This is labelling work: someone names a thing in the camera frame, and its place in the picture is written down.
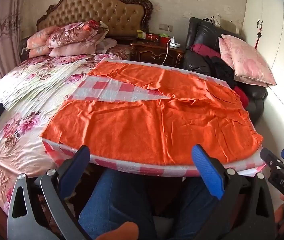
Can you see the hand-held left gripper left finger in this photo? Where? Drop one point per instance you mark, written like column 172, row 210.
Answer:
column 78, row 165

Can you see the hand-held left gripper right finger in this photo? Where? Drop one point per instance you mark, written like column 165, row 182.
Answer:
column 207, row 170

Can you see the orange pants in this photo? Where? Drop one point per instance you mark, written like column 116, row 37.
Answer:
column 144, row 125

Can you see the person's right leg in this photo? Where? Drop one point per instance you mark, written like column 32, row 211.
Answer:
column 197, row 205

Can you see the person's leg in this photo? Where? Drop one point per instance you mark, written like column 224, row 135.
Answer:
column 117, row 200
column 197, row 205

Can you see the person's left leg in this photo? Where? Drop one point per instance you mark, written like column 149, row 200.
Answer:
column 117, row 200

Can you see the bright red garment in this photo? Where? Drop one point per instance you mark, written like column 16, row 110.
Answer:
column 241, row 96

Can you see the orange slipper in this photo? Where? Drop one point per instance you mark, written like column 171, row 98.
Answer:
column 119, row 231

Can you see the pink white checkered cloth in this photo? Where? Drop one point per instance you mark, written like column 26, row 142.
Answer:
column 111, row 90

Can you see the bed with floral sheet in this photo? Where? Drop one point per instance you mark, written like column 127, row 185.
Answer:
column 31, row 92

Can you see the pink floral cushion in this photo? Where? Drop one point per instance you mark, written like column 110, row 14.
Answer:
column 249, row 62
column 223, row 52

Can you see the black garment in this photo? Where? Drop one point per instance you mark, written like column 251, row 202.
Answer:
column 222, row 71

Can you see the black leather sofa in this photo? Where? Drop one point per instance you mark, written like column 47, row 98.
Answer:
column 199, row 65

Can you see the pale pink pillow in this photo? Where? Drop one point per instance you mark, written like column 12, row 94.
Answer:
column 76, row 50

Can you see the white wardrobe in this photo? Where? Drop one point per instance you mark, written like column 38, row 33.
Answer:
column 277, row 42

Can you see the dark red garment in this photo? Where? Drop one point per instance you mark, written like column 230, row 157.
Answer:
column 205, row 50

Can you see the red floral pillow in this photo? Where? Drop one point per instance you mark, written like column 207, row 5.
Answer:
column 120, row 52

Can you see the red hanging ornament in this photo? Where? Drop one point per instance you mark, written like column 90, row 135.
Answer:
column 258, row 36

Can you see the white pillow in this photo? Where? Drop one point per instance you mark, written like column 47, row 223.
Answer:
column 108, row 44

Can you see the stack of pink pillows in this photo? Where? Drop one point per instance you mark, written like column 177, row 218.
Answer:
column 39, row 42

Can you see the carved wooden nightstand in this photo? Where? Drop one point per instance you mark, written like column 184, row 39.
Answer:
column 152, row 53

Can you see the white charger dock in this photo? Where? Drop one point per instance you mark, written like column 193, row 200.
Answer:
column 175, row 43

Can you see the red container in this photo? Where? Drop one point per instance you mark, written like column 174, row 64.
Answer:
column 165, row 41

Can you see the red box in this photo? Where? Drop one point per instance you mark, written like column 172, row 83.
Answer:
column 152, row 37

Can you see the yellow jar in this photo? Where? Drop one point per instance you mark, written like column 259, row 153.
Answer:
column 139, row 35

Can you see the pink curtain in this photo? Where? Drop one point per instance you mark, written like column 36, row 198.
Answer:
column 1, row 42

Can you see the clothes hanger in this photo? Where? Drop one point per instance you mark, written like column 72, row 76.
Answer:
column 213, row 20

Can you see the tufted brown headboard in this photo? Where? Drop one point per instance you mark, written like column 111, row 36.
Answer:
column 101, row 10

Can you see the wall outlet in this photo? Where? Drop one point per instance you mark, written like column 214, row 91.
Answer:
column 166, row 26

